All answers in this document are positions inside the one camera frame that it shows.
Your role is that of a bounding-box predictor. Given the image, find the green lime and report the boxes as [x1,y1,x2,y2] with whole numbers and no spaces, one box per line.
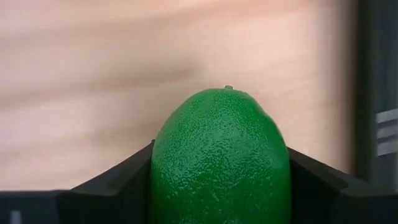
[149,85,292,224]

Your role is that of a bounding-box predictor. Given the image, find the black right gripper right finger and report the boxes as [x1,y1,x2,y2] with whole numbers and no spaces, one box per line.
[287,147,371,224]

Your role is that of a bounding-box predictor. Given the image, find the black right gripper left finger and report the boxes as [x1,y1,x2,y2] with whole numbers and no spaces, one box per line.
[57,139,155,224]

